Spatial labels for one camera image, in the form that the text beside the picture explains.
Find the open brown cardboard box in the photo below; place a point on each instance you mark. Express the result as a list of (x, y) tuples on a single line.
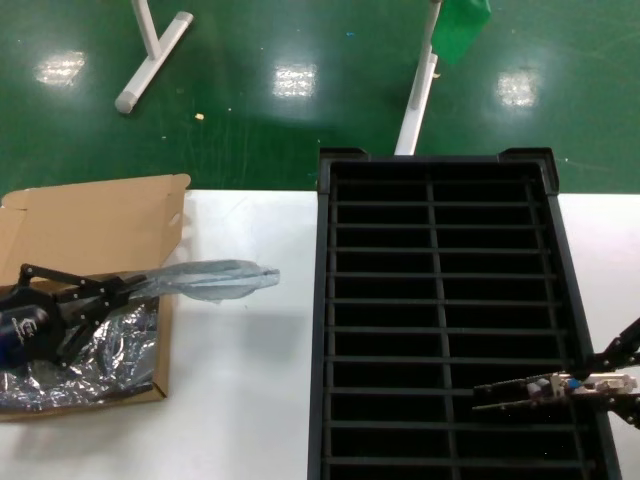
[(100, 230)]

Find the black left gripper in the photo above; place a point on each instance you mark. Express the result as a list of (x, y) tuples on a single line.
[(30, 325)]

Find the white table frame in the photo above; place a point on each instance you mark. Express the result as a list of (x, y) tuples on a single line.
[(150, 45)]

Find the crumpled silver antistatic bag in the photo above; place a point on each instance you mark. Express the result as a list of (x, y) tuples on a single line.
[(115, 355)]

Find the translucent grey antistatic bag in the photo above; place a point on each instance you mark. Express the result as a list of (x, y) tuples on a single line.
[(215, 280)]

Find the black slotted plastic container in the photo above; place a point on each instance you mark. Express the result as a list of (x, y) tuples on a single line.
[(322, 300)]

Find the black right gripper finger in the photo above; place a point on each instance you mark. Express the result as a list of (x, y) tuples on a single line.
[(625, 347), (627, 407)]

